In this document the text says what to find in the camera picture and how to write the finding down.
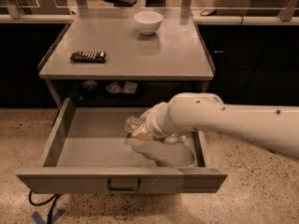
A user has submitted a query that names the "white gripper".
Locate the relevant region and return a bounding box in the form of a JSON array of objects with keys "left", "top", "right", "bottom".
[{"left": 132, "top": 103, "right": 170, "bottom": 140}]

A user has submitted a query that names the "clear plastic water bottle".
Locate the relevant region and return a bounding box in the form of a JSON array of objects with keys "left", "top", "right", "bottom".
[{"left": 124, "top": 116, "right": 187, "bottom": 145}]

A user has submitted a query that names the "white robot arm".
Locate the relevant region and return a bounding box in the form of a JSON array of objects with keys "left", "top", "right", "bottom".
[{"left": 133, "top": 92, "right": 299, "bottom": 161}]

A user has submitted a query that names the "grey open top drawer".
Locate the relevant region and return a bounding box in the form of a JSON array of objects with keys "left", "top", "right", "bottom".
[{"left": 16, "top": 98, "right": 227, "bottom": 194}]

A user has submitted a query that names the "grey counter cabinet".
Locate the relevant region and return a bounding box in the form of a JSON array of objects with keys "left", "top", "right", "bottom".
[{"left": 39, "top": 7, "right": 215, "bottom": 105}]

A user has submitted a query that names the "right white tag card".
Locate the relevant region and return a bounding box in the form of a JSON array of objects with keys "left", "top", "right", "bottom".
[{"left": 122, "top": 81, "right": 137, "bottom": 94}]

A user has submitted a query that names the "white tag card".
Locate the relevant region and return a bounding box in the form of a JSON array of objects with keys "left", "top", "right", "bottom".
[
  {"left": 106, "top": 82, "right": 122, "bottom": 94},
  {"left": 122, "top": 81, "right": 137, "bottom": 94}
]

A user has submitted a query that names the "left white tag card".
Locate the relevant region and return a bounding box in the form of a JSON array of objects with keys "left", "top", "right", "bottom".
[{"left": 106, "top": 82, "right": 122, "bottom": 94}]

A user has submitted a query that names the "round dark knob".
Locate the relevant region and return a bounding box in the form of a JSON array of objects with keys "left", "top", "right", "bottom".
[{"left": 80, "top": 80, "right": 98, "bottom": 92}]

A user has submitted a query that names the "dark striped snack bar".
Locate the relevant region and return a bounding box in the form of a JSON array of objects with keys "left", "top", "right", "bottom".
[{"left": 70, "top": 51, "right": 107, "bottom": 63}]

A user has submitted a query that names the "white ceramic bowl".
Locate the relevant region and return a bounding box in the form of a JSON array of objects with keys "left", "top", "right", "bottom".
[{"left": 134, "top": 11, "right": 164, "bottom": 35}]

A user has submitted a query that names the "black office chair seat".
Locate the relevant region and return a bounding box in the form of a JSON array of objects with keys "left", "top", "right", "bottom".
[{"left": 103, "top": 0, "right": 137, "bottom": 7}]

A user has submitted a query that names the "blue floor tape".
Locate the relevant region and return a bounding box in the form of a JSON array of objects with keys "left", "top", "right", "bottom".
[{"left": 30, "top": 208, "right": 66, "bottom": 224}]

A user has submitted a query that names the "black drawer handle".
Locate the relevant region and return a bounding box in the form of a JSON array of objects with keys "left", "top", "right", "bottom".
[{"left": 107, "top": 178, "right": 141, "bottom": 191}]

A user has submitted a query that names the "black floor cable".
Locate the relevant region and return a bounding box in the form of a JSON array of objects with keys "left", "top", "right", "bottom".
[{"left": 28, "top": 190, "right": 63, "bottom": 224}]

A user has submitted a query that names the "glass partition rail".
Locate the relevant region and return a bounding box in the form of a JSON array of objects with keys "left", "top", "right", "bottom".
[{"left": 0, "top": 0, "right": 299, "bottom": 26}]

